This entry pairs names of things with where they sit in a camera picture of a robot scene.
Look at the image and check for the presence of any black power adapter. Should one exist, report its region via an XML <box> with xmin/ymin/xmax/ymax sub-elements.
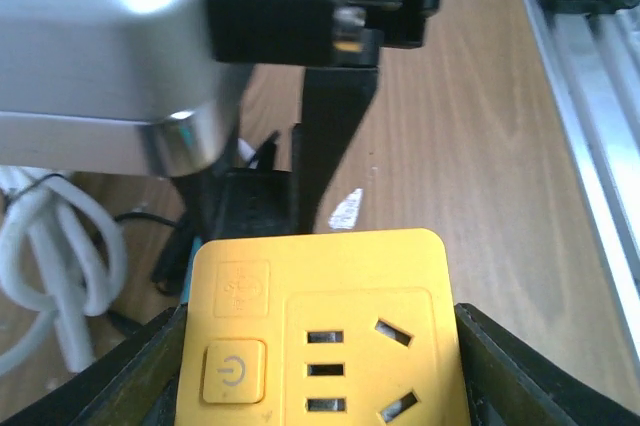
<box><xmin>212</xmin><ymin>168</ymin><xmax>292</xmax><ymax>240</ymax></box>

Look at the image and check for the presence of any teal power strip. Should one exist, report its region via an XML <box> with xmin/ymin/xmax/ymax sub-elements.
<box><xmin>180</xmin><ymin>237</ymin><xmax>202</xmax><ymax>304</ymax></box>

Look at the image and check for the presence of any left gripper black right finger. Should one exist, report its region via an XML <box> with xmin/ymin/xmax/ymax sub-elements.
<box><xmin>455</xmin><ymin>303</ymin><xmax>639</xmax><ymax>425</ymax></box>

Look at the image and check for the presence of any white power strip cable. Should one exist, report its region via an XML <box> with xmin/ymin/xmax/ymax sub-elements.
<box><xmin>0</xmin><ymin>165</ymin><xmax>129</xmax><ymax>377</ymax></box>

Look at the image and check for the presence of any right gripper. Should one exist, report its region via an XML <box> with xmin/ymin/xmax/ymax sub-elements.
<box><xmin>206</xmin><ymin>0</ymin><xmax>441</xmax><ymax>234</ymax></box>

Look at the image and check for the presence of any yellow cube socket adapter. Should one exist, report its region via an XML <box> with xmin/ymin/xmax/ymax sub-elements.
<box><xmin>175</xmin><ymin>229</ymin><xmax>470</xmax><ymax>425</ymax></box>

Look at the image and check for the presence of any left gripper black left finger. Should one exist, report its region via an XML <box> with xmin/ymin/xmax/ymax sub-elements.
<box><xmin>1</xmin><ymin>304</ymin><xmax>187</xmax><ymax>425</ymax></box>

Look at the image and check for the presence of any aluminium rail frame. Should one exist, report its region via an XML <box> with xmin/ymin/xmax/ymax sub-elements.
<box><xmin>523</xmin><ymin>0</ymin><xmax>639</xmax><ymax>352</ymax></box>

